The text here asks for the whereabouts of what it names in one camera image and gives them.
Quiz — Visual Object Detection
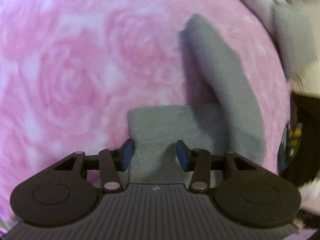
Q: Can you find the cream pillow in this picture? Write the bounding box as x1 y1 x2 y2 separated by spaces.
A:
290 59 320 98

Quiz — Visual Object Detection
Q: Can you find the dark printed cloth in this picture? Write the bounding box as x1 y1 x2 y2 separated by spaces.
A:
278 122 303 177

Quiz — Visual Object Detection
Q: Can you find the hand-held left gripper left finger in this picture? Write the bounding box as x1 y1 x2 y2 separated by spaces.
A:
53 138 135 193

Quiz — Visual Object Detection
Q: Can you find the grey knit garment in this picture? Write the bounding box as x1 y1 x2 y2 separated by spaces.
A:
127 13 267 184

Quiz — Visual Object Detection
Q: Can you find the grey pillow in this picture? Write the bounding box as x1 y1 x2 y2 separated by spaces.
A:
272 0 320 79

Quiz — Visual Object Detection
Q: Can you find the pink floral blanket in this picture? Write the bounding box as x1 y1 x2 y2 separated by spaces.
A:
0 0 293 230

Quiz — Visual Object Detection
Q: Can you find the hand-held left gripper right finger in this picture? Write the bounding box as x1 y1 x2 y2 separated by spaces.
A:
176 140 260 193

